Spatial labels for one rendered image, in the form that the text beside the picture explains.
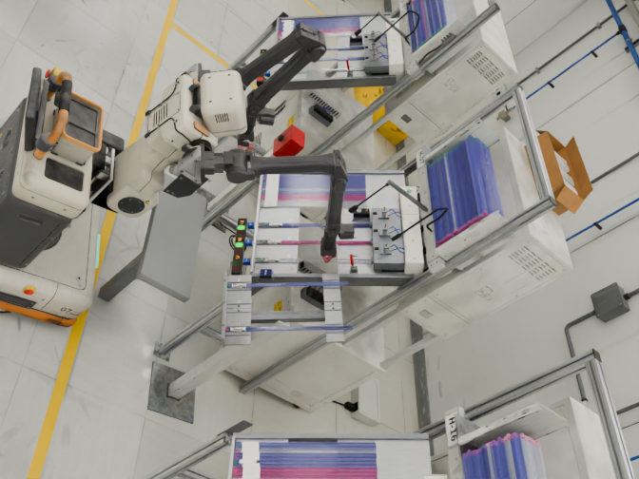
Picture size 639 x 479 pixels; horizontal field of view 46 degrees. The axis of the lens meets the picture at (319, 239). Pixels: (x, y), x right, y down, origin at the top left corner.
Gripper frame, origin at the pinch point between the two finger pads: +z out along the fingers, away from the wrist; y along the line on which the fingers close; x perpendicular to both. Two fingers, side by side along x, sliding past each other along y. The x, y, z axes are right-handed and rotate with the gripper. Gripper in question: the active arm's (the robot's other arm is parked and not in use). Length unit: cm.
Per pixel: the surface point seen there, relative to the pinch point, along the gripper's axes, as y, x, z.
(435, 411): 30, -86, 170
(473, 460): -106, -46, -23
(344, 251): 6.0, -8.1, -0.1
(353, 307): 20, -19, 56
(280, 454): -94, 17, 2
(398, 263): -6.5, -30.6, -7.8
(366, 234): 16.6, -18.3, -1.2
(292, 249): 7.2, 15.3, 2.2
